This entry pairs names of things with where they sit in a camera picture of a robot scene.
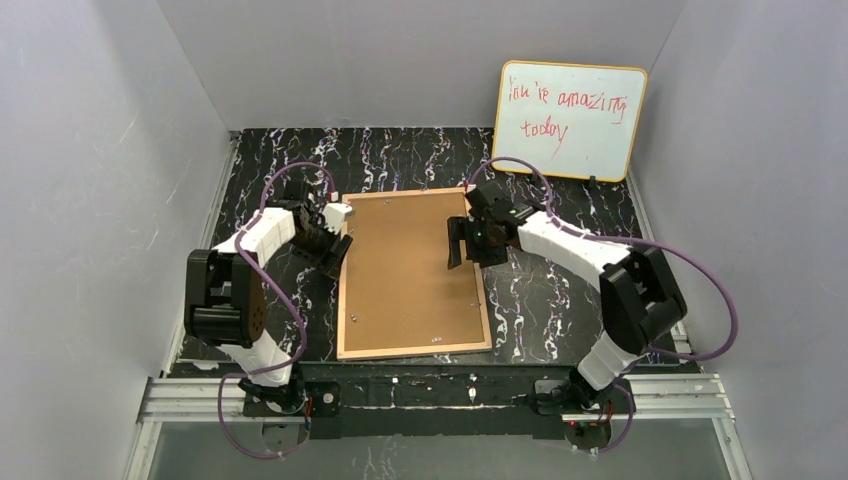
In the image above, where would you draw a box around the brown cardboard backing board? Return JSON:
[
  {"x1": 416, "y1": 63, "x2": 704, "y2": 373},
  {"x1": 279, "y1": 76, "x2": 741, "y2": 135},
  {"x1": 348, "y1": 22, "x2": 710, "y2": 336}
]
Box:
[{"x1": 344, "y1": 193, "x2": 486, "y2": 351}]

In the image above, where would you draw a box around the white wooden picture frame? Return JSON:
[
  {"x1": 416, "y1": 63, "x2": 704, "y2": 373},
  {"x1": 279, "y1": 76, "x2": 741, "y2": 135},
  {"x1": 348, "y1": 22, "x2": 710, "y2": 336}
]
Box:
[{"x1": 335, "y1": 187, "x2": 494, "y2": 362}]

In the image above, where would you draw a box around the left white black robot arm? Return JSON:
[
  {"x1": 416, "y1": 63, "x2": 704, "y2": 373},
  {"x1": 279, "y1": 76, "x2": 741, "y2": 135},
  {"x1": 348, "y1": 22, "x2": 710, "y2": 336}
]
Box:
[{"x1": 183, "y1": 180, "x2": 354, "y2": 414}]

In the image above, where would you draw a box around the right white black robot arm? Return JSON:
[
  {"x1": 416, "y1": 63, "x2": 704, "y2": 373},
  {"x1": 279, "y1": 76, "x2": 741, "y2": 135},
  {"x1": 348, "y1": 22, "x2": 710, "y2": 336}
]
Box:
[{"x1": 446, "y1": 183, "x2": 687, "y2": 409}]

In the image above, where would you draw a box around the black marble pattern mat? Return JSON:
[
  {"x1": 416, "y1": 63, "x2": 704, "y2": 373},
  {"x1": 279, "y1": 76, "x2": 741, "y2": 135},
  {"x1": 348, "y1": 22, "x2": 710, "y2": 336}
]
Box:
[{"x1": 213, "y1": 127, "x2": 602, "y2": 364}]

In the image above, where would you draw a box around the yellow rimmed whiteboard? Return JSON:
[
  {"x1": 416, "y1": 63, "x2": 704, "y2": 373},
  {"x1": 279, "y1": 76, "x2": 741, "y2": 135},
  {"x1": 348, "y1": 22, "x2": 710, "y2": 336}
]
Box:
[{"x1": 491, "y1": 60, "x2": 648, "y2": 183}]

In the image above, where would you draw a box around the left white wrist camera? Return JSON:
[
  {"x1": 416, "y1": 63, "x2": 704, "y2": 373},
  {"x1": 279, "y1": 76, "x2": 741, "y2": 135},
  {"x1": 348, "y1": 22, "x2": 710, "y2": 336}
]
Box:
[{"x1": 322, "y1": 202, "x2": 354, "y2": 234}]

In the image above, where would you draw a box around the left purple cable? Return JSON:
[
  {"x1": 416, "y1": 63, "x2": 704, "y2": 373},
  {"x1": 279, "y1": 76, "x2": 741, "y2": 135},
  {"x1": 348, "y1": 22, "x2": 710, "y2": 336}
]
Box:
[{"x1": 217, "y1": 161, "x2": 339, "y2": 460}]

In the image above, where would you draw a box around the purple cable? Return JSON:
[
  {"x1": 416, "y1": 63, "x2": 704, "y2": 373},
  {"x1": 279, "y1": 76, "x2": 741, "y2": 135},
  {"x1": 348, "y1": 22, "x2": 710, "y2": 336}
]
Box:
[
  {"x1": 217, "y1": 161, "x2": 339, "y2": 460},
  {"x1": 466, "y1": 156, "x2": 739, "y2": 454}
]

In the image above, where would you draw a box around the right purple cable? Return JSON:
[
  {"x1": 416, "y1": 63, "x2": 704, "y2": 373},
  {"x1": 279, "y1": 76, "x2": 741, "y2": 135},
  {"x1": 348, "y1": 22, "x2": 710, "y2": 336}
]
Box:
[{"x1": 466, "y1": 156, "x2": 739, "y2": 454}]

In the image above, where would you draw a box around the aluminium rail base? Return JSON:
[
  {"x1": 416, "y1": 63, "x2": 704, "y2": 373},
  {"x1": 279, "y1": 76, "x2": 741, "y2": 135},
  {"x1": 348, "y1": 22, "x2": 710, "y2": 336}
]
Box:
[{"x1": 127, "y1": 362, "x2": 751, "y2": 479}]

